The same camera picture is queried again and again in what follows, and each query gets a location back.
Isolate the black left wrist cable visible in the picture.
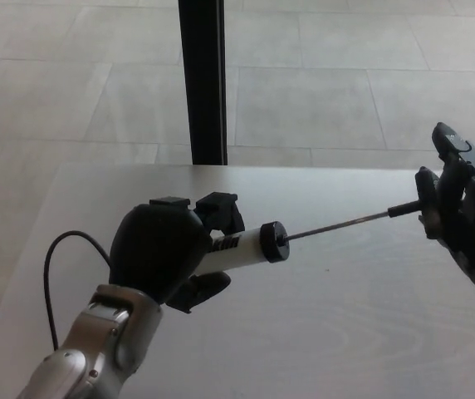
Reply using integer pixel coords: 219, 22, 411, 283
44, 231, 115, 351

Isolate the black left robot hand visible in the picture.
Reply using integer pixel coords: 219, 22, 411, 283
108, 191, 247, 315

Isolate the white air pump black handle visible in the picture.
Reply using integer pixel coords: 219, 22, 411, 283
193, 165, 443, 278

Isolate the black vertical post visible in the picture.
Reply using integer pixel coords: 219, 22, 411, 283
178, 0, 229, 166

